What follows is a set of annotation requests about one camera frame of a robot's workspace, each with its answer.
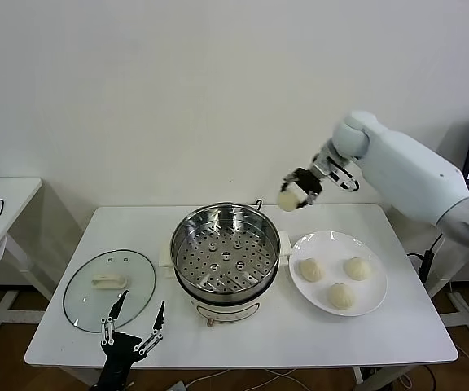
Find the white side desk with cable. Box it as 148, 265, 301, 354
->
0, 177, 56, 347

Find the glass pot lid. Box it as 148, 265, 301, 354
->
63, 248, 157, 334

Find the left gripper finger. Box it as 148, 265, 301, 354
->
99, 289, 131, 348
133, 300, 167, 356

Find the stainless steel steamer basket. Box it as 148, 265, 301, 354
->
170, 202, 283, 305

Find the white round plate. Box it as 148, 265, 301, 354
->
288, 231, 388, 318

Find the black power adapter with cable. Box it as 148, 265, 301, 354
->
406, 234, 444, 283

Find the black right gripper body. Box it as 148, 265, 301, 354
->
294, 166, 322, 196

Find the white steamed baozi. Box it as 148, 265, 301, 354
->
343, 256, 372, 282
326, 283, 357, 311
298, 257, 325, 283
277, 187, 305, 212

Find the stainless steel steamer pot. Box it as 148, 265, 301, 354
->
159, 231, 293, 329

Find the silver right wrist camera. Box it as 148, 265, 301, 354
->
327, 159, 361, 192

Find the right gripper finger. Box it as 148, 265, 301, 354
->
298, 189, 320, 209
281, 172, 301, 192

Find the white side desk with laptop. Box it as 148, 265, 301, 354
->
427, 260, 469, 349

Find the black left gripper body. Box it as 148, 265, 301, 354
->
96, 331, 145, 387

